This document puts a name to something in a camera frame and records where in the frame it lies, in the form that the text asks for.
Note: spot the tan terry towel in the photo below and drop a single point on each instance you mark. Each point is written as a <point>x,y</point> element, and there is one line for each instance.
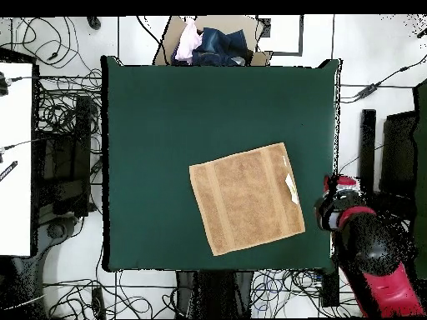
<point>247,200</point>

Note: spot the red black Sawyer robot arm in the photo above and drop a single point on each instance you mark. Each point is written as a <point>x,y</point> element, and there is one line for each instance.
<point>377,253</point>

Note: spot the black upright bar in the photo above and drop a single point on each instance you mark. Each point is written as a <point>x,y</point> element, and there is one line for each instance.
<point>367,150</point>

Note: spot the black panel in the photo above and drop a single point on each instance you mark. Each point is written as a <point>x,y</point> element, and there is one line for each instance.
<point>398,153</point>

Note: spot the black rectangular box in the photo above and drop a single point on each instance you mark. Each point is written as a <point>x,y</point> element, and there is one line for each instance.
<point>330,290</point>

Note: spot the blue denim jeans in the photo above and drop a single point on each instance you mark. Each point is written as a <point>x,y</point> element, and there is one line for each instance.
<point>220,46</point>

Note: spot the dark green table cloth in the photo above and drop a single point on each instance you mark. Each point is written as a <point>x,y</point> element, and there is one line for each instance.
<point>160,133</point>

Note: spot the brown cardboard box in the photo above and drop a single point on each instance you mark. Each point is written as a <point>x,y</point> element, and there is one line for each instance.
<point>227,22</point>

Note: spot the white pink garment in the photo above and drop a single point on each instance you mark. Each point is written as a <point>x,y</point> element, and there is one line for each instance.
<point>188,40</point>

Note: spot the black power strip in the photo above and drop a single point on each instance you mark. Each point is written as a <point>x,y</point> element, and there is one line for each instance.
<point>98,301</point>

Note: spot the black equipment stand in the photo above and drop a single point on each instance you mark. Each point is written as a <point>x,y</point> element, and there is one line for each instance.
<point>63,173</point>

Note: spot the small black oval object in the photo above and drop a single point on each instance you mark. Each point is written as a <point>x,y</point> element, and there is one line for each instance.
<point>94,22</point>

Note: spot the white side table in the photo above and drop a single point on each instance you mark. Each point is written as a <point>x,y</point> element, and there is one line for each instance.
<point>15,150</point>

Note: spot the black printed strip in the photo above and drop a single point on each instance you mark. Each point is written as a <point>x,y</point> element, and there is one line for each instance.
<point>7,170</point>

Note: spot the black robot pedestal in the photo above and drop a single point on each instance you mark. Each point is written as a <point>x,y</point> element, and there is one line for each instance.
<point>213,293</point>

